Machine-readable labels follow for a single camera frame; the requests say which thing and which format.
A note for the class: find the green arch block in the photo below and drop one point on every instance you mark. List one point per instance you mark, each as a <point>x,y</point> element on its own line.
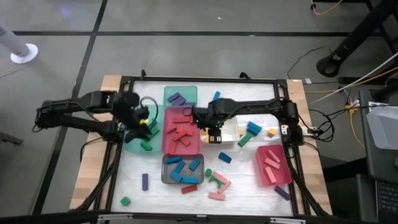
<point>214,181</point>

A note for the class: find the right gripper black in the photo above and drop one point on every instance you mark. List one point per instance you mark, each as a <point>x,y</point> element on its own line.
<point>213,119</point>

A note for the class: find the large teal plastic bin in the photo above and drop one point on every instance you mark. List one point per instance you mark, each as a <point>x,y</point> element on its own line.
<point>132,147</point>

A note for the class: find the black pole stand round base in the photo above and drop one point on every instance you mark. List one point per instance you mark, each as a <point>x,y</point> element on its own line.
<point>332,63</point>

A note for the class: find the dark side table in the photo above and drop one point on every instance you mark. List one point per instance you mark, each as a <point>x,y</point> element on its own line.
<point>373,165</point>

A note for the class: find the chunky blue block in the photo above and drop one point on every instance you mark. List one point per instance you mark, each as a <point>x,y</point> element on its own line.
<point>224,157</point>

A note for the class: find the silver aluminium bar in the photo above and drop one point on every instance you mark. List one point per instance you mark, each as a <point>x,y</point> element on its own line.
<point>115,217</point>
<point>287,221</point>

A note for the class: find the black keyboard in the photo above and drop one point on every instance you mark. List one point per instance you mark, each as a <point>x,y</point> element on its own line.
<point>388,197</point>

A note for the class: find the gray plastic tote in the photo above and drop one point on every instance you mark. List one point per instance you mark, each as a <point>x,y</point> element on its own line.
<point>384,127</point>

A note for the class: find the small white adapter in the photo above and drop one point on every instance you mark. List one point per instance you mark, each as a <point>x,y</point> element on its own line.
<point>308,81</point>

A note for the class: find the black power strip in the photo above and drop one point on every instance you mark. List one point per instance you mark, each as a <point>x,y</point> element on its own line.
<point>354,80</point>

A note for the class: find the deep red plastic bin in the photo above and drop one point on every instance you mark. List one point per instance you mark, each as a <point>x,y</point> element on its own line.
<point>281,179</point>

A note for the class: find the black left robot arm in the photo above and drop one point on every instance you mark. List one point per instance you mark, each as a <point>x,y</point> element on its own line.
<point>77,124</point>

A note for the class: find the black diagonal frame braces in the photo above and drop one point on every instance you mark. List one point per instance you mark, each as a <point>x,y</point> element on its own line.
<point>306,193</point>
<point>99,186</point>

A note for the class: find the black frame clamp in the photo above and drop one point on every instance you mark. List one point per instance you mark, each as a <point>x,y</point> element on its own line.
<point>245,75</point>
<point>143,74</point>

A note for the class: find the gray translucent plastic bin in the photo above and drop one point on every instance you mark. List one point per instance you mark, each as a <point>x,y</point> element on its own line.
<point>186,171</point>

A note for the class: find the green cube block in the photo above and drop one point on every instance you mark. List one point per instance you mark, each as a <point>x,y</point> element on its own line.
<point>125,201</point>

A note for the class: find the red rectangular block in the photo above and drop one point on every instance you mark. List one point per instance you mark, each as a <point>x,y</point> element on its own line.
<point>179,137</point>
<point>189,188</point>
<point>188,132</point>
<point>171,130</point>
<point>181,119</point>
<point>186,142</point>
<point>173,147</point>

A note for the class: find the white pole stand round base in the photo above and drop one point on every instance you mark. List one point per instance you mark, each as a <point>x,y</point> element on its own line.
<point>23,53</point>

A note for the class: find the white plastic bin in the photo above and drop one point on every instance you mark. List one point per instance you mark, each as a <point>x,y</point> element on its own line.
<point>230,130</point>

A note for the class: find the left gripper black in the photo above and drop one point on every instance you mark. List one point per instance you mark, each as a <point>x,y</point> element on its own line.
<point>133,109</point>

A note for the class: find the green cylinder block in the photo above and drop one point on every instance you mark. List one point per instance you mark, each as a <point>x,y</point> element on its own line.
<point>208,172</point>

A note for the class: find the large pink-red plastic bin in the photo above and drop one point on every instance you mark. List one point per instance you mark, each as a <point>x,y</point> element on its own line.
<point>192,146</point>

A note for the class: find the pink rectangular block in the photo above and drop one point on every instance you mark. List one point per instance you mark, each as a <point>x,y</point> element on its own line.
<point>224,187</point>
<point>270,175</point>
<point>216,196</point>
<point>220,177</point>
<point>274,155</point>
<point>272,163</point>

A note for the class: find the long green block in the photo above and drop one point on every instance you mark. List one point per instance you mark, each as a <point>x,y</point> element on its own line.
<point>245,139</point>

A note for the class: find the yellow cube block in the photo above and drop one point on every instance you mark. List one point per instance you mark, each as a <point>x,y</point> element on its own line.
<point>204,133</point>
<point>272,132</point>

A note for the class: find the black floor object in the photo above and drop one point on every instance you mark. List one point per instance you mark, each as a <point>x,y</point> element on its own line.
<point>11,139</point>

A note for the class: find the small teal plastic bin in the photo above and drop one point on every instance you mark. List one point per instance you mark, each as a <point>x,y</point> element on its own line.
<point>189,91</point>

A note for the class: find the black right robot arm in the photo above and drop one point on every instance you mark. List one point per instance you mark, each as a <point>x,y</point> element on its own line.
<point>255,107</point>

